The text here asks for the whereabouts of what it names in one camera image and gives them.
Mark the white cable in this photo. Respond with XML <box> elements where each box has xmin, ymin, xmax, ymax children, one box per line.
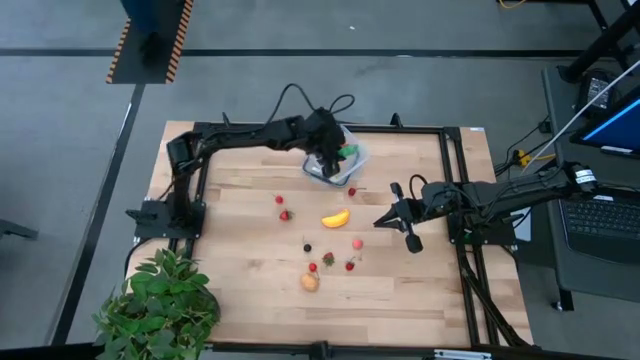
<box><xmin>519</xmin><ymin>58</ymin><xmax>640</xmax><ymax>171</ymax></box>

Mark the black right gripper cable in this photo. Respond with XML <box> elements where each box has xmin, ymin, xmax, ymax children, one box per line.
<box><xmin>408</xmin><ymin>173</ymin><xmax>431</xmax><ymax>201</ymax></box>

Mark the black mat with hazard stripes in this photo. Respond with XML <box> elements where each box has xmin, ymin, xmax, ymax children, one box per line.
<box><xmin>105</xmin><ymin>0</ymin><xmax>195</xmax><ymax>85</ymax></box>

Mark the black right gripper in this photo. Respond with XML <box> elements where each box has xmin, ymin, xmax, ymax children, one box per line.
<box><xmin>373</xmin><ymin>182</ymin><xmax>426</xmax><ymax>255</ymax></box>

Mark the green leafy plant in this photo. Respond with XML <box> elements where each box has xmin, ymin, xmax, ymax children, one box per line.
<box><xmin>91</xmin><ymin>247</ymin><xmax>222</xmax><ymax>360</ymax></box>

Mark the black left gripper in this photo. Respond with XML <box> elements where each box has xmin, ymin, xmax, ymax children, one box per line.
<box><xmin>302</xmin><ymin>107</ymin><xmax>346</xmax><ymax>180</ymax></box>

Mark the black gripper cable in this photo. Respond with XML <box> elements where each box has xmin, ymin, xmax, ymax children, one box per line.
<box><xmin>408</xmin><ymin>173</ymin><xmax>431</xmax><ymax>201</ymax></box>
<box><xmin>264</xmin><ymin>82</ymin><xmax>357</xmax><ymax>126</ymax></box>

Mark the clear plastic tupperware container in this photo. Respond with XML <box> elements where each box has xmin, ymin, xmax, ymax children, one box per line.
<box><xmin>301</xmin><ymin>124</ymin><xmax>371</xmax><ymax>189</ymax></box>

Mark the silver aluminium extrusion post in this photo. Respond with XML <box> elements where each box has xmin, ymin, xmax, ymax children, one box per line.
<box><xmin>432</xmin><ymin>348</ymin><xmax>494</xmax><ymax>360</ymax></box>

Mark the black power adapter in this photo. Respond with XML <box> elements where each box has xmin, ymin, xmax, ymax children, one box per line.
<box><xmin>574</xmin><ymin>68</ymin><xmax>617</xmax><ymax>117</ymax></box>

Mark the yellow plug cable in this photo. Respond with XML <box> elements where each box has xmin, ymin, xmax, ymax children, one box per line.
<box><xmin>514</xmin><ymin>149</ymin><xmax>557</xmax><ymax>169</ymax></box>

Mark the black chair leg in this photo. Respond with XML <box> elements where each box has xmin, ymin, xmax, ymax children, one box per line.
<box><xmin>0</xmin><ymin>218</ymin><xmax>40</xmax><ymax>241</ymax></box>

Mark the black laptop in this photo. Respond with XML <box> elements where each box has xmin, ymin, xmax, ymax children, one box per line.
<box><xmin>558</xmin><ymin>187</ymin><xmax>640</xmax><ymax>266</ymax></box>

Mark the black aluminium table frame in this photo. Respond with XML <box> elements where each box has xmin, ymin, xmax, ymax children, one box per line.
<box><xmin>169</xmin><ymin>121</ymin><xmax>501</xmax><ymax>359</ymax></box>

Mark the person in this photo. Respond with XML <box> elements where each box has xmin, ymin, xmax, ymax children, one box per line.
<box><xmin>119</xmin><ymin>0</ymin><xmax>187</xmax><ymax>66</ymax></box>

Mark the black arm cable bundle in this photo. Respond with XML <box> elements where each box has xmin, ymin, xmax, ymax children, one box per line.
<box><xmin>458</xmin><ymin>244</ymin><xmax>534</xmax><ymax>349</ymax></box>

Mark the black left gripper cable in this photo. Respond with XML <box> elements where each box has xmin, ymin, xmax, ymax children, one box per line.
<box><xmin>264</xmin><ymin>82</ymin><xmax>357</xmax><ymax>126</ymax></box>

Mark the monitor with blue screen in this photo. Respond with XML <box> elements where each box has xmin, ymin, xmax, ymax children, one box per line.
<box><xmin>569</xmin><ymin>89</ymin><xmax>640</xmax><ymax>160</ymax></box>

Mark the yellow toy banana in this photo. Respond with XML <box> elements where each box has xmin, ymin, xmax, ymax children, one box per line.
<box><xmin>320</xmin><ymin>208</ymin><xmax>352</xmax><ymax>230</ymax></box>

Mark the black stand base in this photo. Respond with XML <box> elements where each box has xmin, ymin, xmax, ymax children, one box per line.
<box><xmin>557</xmin><ymin>0</ymin><xmax>640</xmax><ymax>84</ymax></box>

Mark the grey side desk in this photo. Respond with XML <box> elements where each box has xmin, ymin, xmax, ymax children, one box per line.
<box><xmin>541</xmin><ymin>64</ymin><xmax>640</xmax><ymax>304</ymax></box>

